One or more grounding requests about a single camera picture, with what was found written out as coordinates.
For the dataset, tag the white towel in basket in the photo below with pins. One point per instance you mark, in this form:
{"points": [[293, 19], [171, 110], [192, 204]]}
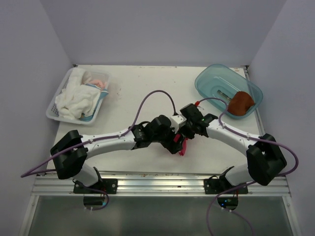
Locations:
{"points": [[76, 98]]}

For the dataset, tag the pink towel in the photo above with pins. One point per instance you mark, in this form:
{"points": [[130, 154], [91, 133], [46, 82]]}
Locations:
{"points": [[179, 139]]}

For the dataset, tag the brown towel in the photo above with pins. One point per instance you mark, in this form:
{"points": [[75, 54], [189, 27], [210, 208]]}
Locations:
{"points": [[240, 104]]}

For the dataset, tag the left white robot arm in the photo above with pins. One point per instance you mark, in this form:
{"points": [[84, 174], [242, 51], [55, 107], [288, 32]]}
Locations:
{"points": [[74, 149]]}

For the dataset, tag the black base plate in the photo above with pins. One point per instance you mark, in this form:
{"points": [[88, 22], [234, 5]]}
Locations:
{"points": [[216, 185], [108, 185]]}

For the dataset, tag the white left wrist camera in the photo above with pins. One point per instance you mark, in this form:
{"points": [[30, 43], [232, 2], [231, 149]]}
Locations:
{"points": [[177, 121]]}

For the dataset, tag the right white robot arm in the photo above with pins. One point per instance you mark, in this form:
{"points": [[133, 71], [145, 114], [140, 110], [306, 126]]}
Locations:
{"points": [[265, 160]]}

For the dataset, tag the blue transparent plastic tub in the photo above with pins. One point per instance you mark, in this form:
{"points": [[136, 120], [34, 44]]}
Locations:
{"points": [[221, 82]]}

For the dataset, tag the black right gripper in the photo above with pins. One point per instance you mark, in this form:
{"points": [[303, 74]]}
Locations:
{"points": [[190, 135]]}

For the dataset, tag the blue and peach towel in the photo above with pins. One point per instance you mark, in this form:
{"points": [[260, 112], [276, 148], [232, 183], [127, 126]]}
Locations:
{"points": [[101, 86]]}

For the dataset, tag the white plastic basket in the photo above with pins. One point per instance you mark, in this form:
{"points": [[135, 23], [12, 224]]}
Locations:
{"points": [[52, 111]]}

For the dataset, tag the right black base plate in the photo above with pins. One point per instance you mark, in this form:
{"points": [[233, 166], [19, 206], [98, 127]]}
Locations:
{"points": [[216, 185]]}

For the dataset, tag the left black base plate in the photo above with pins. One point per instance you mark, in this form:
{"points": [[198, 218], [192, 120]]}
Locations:
{"points": [[108, 185]]}

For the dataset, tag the aluminium mounting rail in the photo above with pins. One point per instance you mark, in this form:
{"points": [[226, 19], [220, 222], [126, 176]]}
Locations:
{"points": [[155, 184]]}

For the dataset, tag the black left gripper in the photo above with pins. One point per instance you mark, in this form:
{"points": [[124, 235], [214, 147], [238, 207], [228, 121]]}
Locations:
{"points": [[170, 144]]}

